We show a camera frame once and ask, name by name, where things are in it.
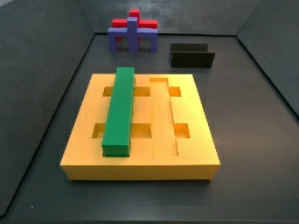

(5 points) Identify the black block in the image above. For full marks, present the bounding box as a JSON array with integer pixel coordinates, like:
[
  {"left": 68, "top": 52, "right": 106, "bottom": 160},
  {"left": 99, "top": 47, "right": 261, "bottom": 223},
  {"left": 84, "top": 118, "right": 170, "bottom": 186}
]
[{"left": 170, "top": 44, "right": 215, "bottom": 68}]

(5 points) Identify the purple cross-shaped block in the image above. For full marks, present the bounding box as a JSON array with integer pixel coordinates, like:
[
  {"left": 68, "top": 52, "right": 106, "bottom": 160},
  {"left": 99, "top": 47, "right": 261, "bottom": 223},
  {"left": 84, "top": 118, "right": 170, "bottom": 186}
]
[{"left": 107, "top": 17, "right": 158, "bottom": 53}]

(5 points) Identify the green long block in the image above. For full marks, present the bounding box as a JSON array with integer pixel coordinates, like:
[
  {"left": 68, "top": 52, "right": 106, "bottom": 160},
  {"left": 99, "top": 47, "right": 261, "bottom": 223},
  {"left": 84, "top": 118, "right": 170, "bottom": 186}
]
[{"left": 102, "top": 67, "right": 135, "bottom": 157}]

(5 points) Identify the red cross-shaped block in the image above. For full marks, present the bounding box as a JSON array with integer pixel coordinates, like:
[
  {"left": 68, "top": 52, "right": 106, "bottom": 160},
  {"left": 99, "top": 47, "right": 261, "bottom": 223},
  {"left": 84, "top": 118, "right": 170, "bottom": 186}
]
[{"left": 112, "top": 9, "right": 158, "bottom": 29}]

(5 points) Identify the yellow slotted board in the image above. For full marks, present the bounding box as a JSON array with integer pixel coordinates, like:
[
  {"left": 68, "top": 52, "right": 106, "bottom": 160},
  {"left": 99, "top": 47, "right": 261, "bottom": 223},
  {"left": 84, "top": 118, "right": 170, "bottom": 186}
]
[{"left": 60, "top": 73, "right": 221, "bottom": 180}]

